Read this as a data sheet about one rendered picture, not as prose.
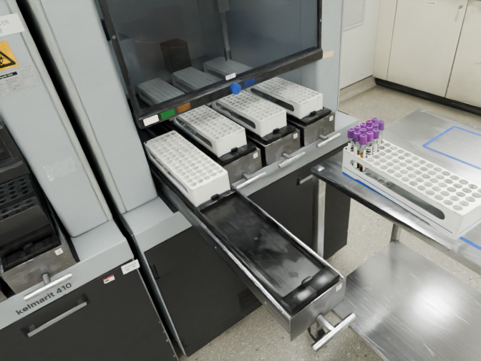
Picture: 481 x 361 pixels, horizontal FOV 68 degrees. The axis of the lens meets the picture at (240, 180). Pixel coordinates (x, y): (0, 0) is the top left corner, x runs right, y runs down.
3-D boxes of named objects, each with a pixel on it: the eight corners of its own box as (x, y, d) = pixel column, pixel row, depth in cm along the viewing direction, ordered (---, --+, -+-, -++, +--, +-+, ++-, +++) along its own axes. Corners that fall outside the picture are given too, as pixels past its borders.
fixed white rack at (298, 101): (246, 97, 133) (244, 80, 130) (267, 88, 137) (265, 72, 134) (300, 122, 113) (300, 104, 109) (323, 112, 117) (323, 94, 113)
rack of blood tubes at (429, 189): (340, 170, 88) (341, 148, 84) (369, 155, 91) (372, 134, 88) (454, 241, 66) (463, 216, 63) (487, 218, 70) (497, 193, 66)
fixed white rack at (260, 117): (211, 110, 127) (208, 94, 123) (234, 101, 131) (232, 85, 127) (262, 140, 106) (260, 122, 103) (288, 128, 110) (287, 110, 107)
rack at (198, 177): (148, 160, 105) (142, 142, 101) (178, 147, 109) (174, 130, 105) (197, 210, 84) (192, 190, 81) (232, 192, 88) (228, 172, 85)
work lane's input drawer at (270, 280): (144, 176, 111) (136, 152, 105) (183, 159, 116) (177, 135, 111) (308, 362, 60) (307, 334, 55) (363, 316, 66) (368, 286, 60)
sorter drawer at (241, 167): (137, 114, 149) (130, 94, 143) (166, 102, 154) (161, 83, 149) (232, 195, 98) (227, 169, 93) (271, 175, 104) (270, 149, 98)
